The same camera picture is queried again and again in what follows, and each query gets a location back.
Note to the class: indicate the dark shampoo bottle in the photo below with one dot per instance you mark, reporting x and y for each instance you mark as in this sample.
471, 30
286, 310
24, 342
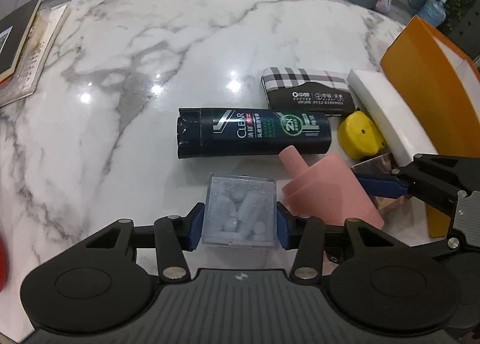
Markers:
216, 132

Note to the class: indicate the white rectangular box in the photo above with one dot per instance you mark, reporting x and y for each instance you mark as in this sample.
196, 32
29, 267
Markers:
404, 135

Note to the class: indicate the white book stack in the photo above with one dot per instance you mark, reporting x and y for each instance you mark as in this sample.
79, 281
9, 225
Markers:
33, 56

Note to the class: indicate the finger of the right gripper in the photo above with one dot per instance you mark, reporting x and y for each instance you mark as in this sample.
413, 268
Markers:
382, 186

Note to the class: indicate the black hardcover book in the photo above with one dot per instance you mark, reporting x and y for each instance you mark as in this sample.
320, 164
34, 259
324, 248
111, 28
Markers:
14, 31

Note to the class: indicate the orange cardboard box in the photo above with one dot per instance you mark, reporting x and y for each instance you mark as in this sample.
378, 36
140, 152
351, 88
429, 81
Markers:
439, 83

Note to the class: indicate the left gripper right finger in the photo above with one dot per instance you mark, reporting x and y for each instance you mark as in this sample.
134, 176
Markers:
306, 236

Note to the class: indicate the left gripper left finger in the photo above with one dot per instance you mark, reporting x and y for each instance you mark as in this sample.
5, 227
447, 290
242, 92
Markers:
173, 236

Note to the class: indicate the red cup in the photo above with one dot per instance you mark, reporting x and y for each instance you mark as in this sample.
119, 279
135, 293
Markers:
3, 265

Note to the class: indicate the small striped bag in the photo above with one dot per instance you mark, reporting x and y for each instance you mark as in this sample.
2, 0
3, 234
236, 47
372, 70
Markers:
383, 6

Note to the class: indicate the floral dark box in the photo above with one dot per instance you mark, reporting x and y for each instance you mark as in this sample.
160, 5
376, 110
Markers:
380, 165

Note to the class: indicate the blue water jug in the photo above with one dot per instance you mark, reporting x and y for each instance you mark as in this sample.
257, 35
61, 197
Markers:
433, 12

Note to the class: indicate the yellow tape measure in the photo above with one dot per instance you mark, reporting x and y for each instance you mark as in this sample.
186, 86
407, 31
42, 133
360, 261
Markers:
359, 136

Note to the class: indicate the clear plastic cube box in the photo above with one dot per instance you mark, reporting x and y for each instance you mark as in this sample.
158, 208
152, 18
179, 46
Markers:
240, 211

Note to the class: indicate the plaid black case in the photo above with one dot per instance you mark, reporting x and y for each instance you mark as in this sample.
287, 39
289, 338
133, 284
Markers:
311, 90

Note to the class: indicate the pink cylindrical bottle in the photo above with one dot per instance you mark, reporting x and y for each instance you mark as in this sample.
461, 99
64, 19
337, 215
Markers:
327, 189

